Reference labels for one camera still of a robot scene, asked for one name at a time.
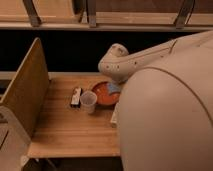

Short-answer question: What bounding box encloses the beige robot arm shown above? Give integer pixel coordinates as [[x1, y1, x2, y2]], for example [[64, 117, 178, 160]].
[[98, 30, 213, 171]]

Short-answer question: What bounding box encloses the orange ceramic bowl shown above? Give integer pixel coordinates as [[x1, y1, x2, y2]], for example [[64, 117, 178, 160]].
[[92, 81, 121, 106]]

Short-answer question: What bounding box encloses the translucent plastic cup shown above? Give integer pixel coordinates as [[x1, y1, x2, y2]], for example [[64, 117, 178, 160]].
[[80, 91, 97, 114]]

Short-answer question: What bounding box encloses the black and white remote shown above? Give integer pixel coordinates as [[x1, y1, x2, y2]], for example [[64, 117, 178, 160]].
[[70, 87, 82, 107]]

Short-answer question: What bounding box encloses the left wooden side panel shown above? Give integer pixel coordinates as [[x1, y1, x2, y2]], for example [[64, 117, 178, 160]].
[[0, 38, 49, 142]]

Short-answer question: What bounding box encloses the wooden upper shelf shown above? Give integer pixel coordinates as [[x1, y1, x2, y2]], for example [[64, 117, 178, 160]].
[[0, 0, 213, 31]]

